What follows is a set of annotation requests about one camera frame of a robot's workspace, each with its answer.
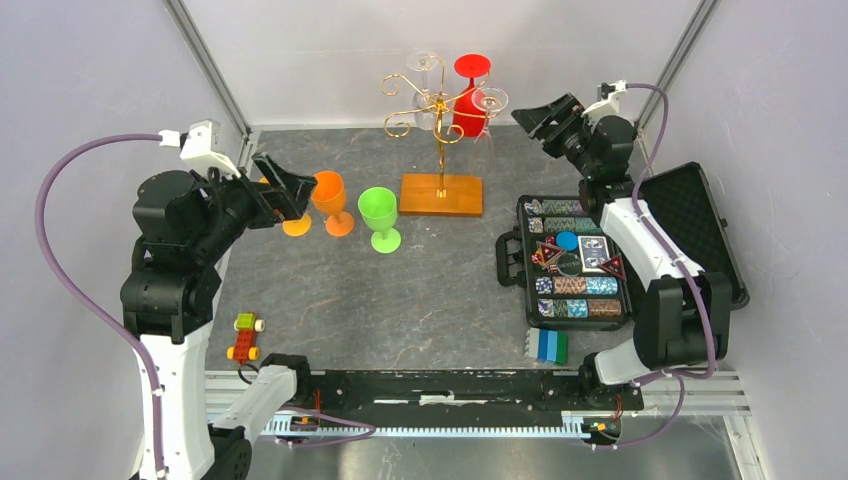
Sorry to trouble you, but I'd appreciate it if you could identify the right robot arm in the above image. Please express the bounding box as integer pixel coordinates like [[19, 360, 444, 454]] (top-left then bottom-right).
[[511, 94, 732, 408]]

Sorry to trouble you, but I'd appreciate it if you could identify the blue round chip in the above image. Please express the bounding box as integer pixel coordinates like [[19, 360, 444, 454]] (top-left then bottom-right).
[[555, 231, 579, 252]]

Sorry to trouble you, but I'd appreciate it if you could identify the clear dealer button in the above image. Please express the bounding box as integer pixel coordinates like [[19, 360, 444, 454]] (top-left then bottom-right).
[[555, 252, 583, 277]]

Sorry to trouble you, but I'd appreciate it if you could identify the toy brick car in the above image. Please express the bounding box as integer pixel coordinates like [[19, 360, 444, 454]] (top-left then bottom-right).
[[226, 312, 266, 365]]

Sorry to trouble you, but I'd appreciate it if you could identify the black poker chip case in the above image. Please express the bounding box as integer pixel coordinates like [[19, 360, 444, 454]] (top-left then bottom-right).
[[495, 162, 750, 331]]

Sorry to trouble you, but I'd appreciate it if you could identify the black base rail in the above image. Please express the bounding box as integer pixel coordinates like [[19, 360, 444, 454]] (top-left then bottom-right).
[[290, 369, 644, 428]]

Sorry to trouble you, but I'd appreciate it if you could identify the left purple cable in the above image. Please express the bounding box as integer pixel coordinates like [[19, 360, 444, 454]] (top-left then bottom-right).
[[34, 133, 181, 478]]

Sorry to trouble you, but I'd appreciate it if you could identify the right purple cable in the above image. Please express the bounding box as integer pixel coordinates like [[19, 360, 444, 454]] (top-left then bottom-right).
[[589, 82, 720, 452]]

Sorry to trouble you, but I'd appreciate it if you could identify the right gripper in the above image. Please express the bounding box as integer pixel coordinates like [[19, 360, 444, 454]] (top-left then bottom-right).
[[511, 93, 598, 179]]

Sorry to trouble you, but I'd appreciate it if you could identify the green wine glass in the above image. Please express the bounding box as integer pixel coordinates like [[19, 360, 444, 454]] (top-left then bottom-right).
[[357, 186, 402, 254]]

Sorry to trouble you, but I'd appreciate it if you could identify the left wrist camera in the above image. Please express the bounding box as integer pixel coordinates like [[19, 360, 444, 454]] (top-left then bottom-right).
[[180, 119, 242, 180]]

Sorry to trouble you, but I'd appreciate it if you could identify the blue green brick stack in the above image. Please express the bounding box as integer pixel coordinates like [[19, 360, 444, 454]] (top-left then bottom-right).
[[525, 328, 569, 365]]

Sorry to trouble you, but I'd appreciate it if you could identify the clear glass back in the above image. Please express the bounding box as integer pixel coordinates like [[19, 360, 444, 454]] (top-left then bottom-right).
[[407, 50, 440, 131]]

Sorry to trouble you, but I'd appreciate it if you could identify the blue playing card deck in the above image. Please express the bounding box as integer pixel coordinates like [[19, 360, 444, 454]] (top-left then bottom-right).
[[578, 235, 610, 272]]

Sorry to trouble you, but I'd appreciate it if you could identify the orange wine glass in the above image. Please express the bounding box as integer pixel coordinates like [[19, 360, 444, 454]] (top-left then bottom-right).
[[311, 170, 354, 237]]

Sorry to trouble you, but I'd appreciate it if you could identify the purple cable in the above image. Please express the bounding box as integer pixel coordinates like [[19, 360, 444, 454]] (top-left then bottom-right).
[[589, 82, 720, 452], [34, 133, 181, 478]]

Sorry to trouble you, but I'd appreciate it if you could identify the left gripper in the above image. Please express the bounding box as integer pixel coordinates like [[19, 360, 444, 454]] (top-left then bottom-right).
[[193, 148, 318, 259]]

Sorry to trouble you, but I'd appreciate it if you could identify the clear flute glass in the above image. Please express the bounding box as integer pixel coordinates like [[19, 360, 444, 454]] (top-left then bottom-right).
[[469, 87, 509, 178]]

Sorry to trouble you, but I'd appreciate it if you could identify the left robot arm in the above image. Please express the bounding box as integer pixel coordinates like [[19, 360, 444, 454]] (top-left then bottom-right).
[[120, 153, 318, 479]]

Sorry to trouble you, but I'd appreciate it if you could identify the yellow wine glass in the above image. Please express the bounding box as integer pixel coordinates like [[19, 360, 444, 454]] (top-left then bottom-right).
[[271, 198, 312, 237]]

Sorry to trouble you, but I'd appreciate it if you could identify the red wine glass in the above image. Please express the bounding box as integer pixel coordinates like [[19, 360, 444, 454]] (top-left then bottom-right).
[[451, 53, 491, 138]]

